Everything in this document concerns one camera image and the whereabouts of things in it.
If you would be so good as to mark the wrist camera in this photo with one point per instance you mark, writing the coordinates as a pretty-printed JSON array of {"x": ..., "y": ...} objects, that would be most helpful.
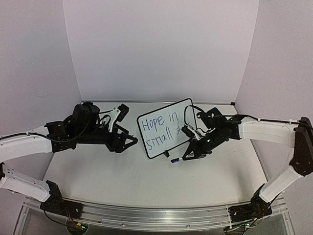
[
  {"x": 188, "y": 131},
  {"x": 117, "y": 115}
]

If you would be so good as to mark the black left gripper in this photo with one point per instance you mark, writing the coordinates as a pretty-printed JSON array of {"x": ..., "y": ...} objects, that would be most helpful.
[{"x": 119, "y": 147}]

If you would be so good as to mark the white marker pen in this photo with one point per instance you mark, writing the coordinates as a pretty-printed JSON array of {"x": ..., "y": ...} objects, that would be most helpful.
[{"x": 184, "y": 158}]

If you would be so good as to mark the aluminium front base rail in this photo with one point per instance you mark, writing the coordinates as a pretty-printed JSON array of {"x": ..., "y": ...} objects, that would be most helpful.
[{"x": 94, "y": 218}]

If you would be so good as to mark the blue marker cap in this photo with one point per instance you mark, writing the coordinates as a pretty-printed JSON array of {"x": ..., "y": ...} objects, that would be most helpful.
[{"x": 175, "y": 160}]

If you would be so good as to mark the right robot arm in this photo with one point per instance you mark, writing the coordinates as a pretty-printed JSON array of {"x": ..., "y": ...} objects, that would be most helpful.
[{"x": 270, "y": 136}]

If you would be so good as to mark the white whiteboard with black frame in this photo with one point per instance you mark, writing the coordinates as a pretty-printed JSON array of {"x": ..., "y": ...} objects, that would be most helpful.
[{"x": 160, "y": 129}]

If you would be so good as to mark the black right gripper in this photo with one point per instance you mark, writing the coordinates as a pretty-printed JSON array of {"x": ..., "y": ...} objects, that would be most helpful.
[{"x": 200, "y": 147}]

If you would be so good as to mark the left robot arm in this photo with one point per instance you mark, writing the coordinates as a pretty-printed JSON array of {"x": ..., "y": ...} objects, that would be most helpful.
[{"x": 86, "y": 125}]

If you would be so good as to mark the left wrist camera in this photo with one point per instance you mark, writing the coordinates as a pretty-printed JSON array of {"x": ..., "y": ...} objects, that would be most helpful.
[{"x": 117, "y": 115}]

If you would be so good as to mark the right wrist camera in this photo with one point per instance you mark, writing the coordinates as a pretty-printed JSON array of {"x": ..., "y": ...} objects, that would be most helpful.
[{"x": 188, "y": 131}]

